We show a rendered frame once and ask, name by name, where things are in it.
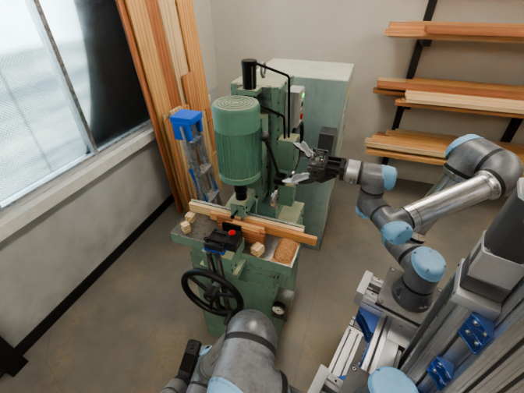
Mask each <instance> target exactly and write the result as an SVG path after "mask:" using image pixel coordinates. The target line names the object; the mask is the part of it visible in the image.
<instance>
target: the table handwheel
mask: <svg viewBox="0 0 524 393"><path fill-rule="evenodd" d="M194 276H203V277H206V278H209V279H212V280H214V283H213V285H209V286H208V287H206V286H205V285H203V284H202V283H201V282H199V281H198V280H197V279H195V278H194ZM226 277H227V276H225V277H222V276H221V275H219V274H216V273H214V272H213V271H209V270H205V269H200V268H194V269H190V270H188V271H186V272H185V273H184V274H183V275H182V278H181V285H182V289H183V291H184V293H185V294H186V295H187V296H188V297H189V298H190V300H192V301H193V302H194V303H195V304H196V305H198V307H200V308H201V309H203V310H206V311H207V312H209V313H212V314H214V315H217V316H220V317H226V316H227V315H228V313H229V311H232V312H233V315H232V317H234V316H235V315H236V314H237V313H238V312H239V311H242V310H243V307H244V302H243V298H242V296H241V294H240V292H239V290H238V289H237V288H236V287H235V286H234V285H233V284H232V283H231V282H230V281H228V280H227V279H226ZM188 278H189V279H190V280H191V281H193V282H194V283H196V284H197V285H198V286H199V287H201V288H202V289H203V290H204V291H205V292H204V294H203V296H204V298H205V299H206V300H207V301H208V302H210V305H208V304H206V303H205V302H204V301H202V300H201V299H199V298H198V297H197V296H196V295H195V294H194V293H193V292H192V290H191V289H190V287H189V285H188ZM222 285H223V286H224V287H225V288H226V289H227V290H229V291H230V293H223V292H220V290H219V289H220V287H221V286H222ZM218 297H229V298H235V300H236V302H237V307H236V308H235V309H234V310H220V309H218V308H215V307H213V303H214V302H216V300H217V298H218Z"/></svg>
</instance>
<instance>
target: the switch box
mask: <svg viewBox="0 0 524 393"><path fill-rule="evenodd" d="M302 93H304V94H305V87H302V86H294V85H292V86H291V87H290V127H292V128H297V127H298V125H299V124H300V122H299V121H300V115H301V114H302V113H303V106H302V107H301V103H302V102H303V103H304V97H302ZM301 99H302V101H301ZM301 108H302V109H301ZM300 109H301V111H300ZM285 126H286V127H288V91H286V99H285Z"/></svg>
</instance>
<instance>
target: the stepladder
mask: <svg viewBox="0 0 524 393"><path fill-rule="evenodd" d="M202 118H203V114H202V112H200V111H193V110H186V109H181V110H179V111H178V112H176V113H175V114H174V115H172V116H171V117H170V121H171V123H172V127H173V131H174V134H175V139H176V140H181V141H182V145H183V148H184V151H185V154H186V160H187V162H188V166H189V169H188V170H189V173H190V174H191V177H192V180H193V184H194V188H195V191H196V196H197V199H198V200H201V201H204V202H208V203H211V204H215V201H216V204H217V205H221V206H222V203H221V198H220V195H219V193H220V190H218V187H217V185H216V182H215V179H214V174H213V171H212V167H213V166H212V164H211V163H210V160H209V157H208V154H207V149H206V147H205V143H204V135H203V134H202V131H203V125H202ZM192 131H193V134H192ZM195 146H196V148H197V151H198V154H199V157H200V163H201V165H200V166H199V162H198V160H197V155H196V152H195V149H194V147H195ZM203 177H204V178H205V180H206V184H207V189H208V192H207V190H206V186H205V184H204V179H203ZM214 200H215V201H214Z"/></svg>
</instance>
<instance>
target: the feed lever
mask: <svg viewBox="0 0 524 393"><path fill-rule="evenodd" d="M269 138H270V135H269V133H268V132H266V131H263V132H262V133H260V140H262V141H264V142H265V144H266V147H267V150H268V153H269V155H270V157H271V160H272V162H273V165H274V168H275V171H276V173H275V175H274V184H275V185H280V186H285V184H286V183H285V182H283V181H282V180H283V179H287V174H286V173H282V172H280V171H279V170H278V166H277V163H276V160H275V159H274V155H273V152H272V150H271V146H270V144H269V142H268V140H269Z"/></svg>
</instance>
